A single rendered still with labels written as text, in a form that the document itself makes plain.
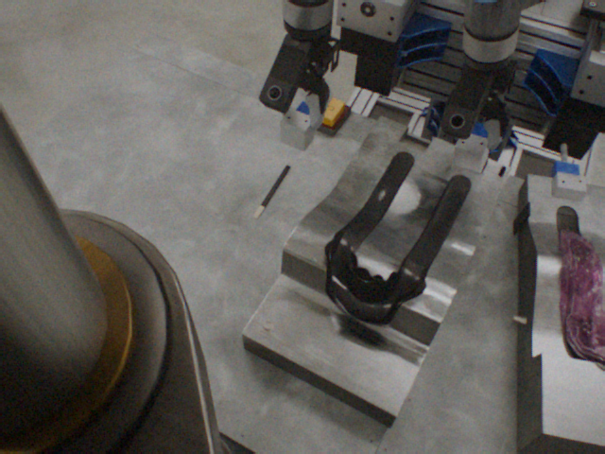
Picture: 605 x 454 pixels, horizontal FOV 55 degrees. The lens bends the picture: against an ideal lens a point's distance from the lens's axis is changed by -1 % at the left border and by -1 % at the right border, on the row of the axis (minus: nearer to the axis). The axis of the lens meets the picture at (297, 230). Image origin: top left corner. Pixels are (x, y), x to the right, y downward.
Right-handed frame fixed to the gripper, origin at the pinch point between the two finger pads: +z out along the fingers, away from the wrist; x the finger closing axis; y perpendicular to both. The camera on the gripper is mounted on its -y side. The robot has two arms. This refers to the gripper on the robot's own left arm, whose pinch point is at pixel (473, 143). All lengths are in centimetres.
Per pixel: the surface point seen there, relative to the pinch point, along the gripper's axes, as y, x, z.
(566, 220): -1.6, -18.6, 11.7
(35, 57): 36, 202, 72
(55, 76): 31, 186, 74
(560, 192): 2.6, -15.9, 10.0
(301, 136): -13.1, 26.2, -5.5
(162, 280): -61, -8, -68
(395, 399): -45.6, -5.8, 2.5
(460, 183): -5.4, -0.1, 4.8
